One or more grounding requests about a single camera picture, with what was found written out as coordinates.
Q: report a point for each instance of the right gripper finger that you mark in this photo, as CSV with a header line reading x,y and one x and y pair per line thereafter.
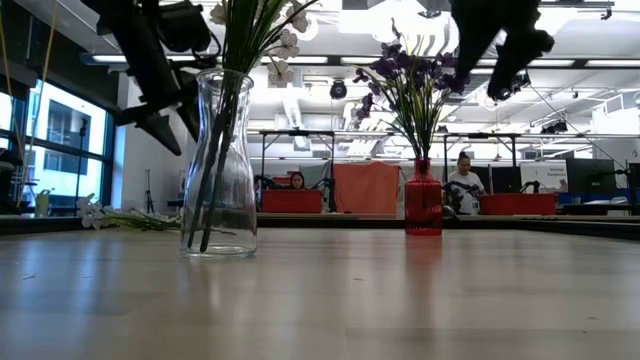
x,y
515,60
470,45

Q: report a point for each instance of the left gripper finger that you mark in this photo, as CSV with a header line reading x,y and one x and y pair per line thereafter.
x,y
189,115
157,130

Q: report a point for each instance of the leafy purple flower bunch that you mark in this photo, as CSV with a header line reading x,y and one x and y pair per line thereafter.
x,y
417,95

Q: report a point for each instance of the white flower bunch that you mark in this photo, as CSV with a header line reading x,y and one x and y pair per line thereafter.
x,y
120,217
247,35

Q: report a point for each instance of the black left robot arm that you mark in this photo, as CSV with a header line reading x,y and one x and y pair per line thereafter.
x,y
107,10

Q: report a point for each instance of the clear glass vase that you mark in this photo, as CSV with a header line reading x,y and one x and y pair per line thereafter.
x,y
220,200

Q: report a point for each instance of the red glass vase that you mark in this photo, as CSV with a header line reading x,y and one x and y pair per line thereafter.
x,y
423,200

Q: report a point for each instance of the black tripod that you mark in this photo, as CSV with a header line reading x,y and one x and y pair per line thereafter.
x,y
149,192

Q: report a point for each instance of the black microphone stand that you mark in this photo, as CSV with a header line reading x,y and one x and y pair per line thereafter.
x,y
81,155

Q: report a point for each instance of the thin purple flower sprig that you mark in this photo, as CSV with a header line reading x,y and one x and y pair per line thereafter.
x,y
367,102

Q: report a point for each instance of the white printed sign board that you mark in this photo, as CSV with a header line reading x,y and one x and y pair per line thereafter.
x,y
542,175

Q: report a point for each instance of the seated person behind red bin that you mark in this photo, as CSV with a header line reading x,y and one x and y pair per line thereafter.
x,y
297,180

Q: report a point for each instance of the person in white top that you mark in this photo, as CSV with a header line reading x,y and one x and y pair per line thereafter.
x,y
465,182

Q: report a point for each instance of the red plastic bin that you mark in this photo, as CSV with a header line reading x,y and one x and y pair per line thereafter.
x,y
517,204
291,201

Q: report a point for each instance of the pale green container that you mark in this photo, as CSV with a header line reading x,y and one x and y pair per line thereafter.
x,y
42,204

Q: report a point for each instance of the black computer monitor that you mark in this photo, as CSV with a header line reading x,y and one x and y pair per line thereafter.
x,y
590,176

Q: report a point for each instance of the orange cloth screen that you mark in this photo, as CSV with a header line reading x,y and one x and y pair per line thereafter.
x,y
366,187

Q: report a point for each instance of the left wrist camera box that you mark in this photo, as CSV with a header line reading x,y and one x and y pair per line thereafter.
x,y
182,27

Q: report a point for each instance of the round black ceiling camera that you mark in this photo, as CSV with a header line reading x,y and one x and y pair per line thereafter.
x,y
338,89

